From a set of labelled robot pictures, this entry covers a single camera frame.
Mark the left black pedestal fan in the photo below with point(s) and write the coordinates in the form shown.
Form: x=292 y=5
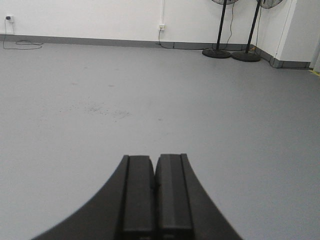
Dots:
x=216 y=52

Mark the black plug adapter with cable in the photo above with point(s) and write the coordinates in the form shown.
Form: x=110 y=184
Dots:
x=24 y=44

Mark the right black pedestal fan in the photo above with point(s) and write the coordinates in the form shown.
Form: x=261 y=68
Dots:
x=247 y=55

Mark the white wall power outlet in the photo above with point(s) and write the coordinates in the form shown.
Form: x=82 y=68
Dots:
x=161 y=27

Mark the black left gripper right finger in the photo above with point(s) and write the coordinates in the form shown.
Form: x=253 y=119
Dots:
x=184 y=209

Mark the black pedestal fan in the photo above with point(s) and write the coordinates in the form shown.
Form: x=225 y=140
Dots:
x=247 y=55
x=216 y=52

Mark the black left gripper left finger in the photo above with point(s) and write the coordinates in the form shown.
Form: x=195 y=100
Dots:
x=123 y=209

